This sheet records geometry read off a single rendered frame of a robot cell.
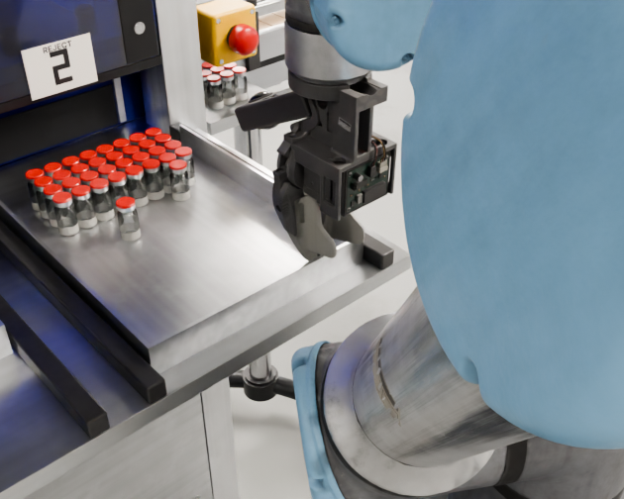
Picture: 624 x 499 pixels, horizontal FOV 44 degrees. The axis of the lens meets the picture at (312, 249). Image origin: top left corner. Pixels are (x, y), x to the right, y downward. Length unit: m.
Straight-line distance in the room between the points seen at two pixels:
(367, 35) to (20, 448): 0.43
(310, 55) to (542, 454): 0.34
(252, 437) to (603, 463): 1.30
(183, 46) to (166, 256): 0.32
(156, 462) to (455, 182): 1.27
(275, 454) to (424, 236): 1.60
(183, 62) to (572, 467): 0.71
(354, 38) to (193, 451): 1.08
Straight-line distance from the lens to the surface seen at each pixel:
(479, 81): 0.17
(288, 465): 1.77
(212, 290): 0.80
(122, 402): 0.70
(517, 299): 0.16
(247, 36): 1.07
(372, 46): 0.50
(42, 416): 0.71
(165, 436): 1.40
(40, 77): 0.97
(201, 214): 0.92
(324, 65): 0.63
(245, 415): 1.87
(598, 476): 0.61
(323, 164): 0.66
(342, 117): 0.65
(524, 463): 0.57
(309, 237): 0.75
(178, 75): 1.07
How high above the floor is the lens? 1.38
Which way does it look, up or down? 36 degrees down
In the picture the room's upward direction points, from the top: straight up
